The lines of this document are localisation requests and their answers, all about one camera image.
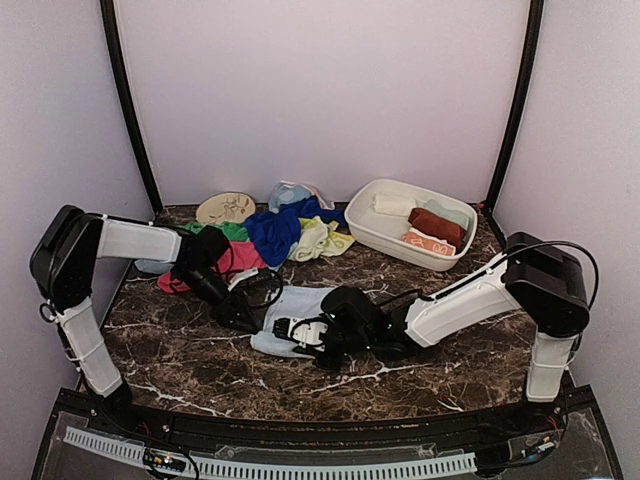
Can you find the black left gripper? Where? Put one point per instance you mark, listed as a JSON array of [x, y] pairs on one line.
[[229, 309]]

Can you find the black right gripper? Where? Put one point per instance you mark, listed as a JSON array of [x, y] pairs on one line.
[[329, 363]]

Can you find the large pale blue towel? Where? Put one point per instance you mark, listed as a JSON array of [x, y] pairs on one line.
[[294, 302]]

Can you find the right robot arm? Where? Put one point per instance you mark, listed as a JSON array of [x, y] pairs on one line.
[[541, 278]]

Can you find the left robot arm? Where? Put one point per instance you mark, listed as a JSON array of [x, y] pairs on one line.
[[63, 265]]

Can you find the pink towel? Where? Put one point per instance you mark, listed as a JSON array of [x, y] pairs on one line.
[[240, 257]]

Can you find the royal blue towel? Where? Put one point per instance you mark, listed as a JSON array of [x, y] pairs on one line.
[[274, 234]]

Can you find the pale yellow patterned towel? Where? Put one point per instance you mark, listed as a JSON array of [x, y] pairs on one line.
[[319, 239]]

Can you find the grey-blue towel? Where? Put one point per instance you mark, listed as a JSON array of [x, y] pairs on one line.
[[147, 265]]

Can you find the beige bird-painted plate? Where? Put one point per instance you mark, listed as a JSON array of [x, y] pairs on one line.
[[233, 207]]

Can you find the orange patterned rolled towel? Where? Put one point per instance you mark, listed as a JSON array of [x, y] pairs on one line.
[[435, 245]]

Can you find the white plastic basin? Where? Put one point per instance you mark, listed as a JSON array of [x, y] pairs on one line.
[[384, 233]]

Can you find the brown rolled towel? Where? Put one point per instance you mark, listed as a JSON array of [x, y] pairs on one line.
[[433, 225]]

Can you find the white rolled towel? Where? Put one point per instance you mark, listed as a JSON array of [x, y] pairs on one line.
[[393, 204]]

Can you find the light blue dotted towel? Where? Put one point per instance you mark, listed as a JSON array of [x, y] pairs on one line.
[[285, 193]]

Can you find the pale green rolled towel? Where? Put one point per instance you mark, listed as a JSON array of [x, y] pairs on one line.
[[453, 215]]

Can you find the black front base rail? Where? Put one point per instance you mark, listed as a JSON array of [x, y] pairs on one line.
[[476, 430]]

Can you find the white slotted cable duct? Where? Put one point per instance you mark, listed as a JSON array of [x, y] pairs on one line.
[[251, 463]]

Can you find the black left frame post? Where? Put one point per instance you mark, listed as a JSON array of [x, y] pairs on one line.
[[128, 109]]

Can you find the black frame post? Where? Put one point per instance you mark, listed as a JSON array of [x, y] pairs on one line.
[[128, 109], [521, 89]]

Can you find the black right frame post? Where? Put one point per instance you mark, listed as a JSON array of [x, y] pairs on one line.
[[521, 89]]

